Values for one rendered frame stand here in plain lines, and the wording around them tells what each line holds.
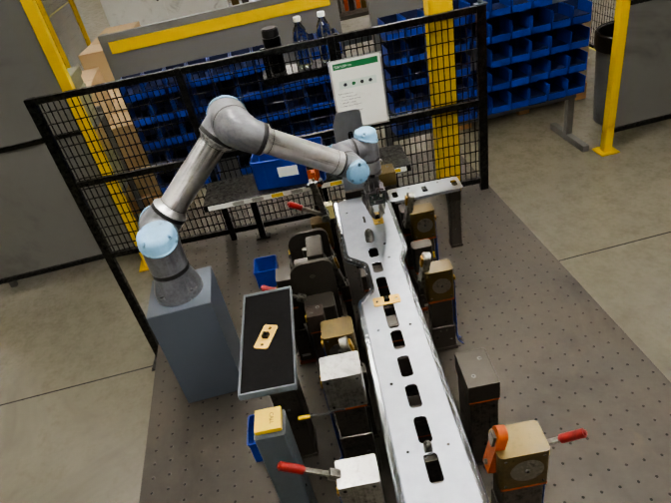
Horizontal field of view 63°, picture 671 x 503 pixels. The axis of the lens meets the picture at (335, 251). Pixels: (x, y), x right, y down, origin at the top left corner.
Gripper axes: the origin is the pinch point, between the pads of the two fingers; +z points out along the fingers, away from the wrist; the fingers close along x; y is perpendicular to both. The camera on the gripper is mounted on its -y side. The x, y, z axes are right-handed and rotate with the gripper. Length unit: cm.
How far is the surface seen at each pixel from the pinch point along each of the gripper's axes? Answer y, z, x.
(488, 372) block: 84, -2, 14
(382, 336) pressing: 62, 1, -9
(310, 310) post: 56, -9, -28
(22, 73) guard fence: -158, -39, -175
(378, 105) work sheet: -55, -19, 13
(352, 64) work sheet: -55, -39, 4
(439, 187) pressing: -14.3, 2.6, 27.6
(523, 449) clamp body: 108, -6, 14
